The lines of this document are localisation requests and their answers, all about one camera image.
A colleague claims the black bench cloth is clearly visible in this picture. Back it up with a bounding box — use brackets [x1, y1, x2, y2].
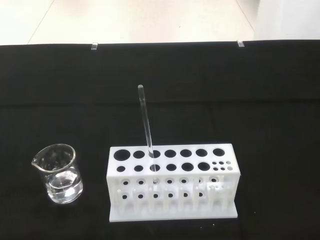
[0, 39, 320, 240]

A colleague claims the small clear glass beaker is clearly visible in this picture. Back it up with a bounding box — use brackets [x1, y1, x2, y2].
[31, 143, 84, 205]

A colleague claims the white test tube rack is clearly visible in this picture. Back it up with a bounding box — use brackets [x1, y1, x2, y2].
[108, 143, 242, 223]

